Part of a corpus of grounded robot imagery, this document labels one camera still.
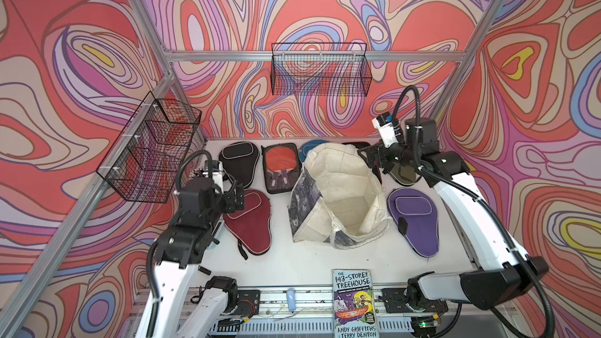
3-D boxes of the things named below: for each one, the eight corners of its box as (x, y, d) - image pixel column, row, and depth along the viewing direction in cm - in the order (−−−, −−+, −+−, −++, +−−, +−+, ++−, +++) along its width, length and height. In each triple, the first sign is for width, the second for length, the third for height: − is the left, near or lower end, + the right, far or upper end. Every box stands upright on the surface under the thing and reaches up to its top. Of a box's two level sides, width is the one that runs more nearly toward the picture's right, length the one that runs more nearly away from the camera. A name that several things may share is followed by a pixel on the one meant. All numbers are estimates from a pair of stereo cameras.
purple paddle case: (401, 256, 84) (404, 253, 82) (384, 191, 102) (386, 188, 100) (451, 256, 84) (455, 253, 82) (425, 191, 102) (428, 188, 100)
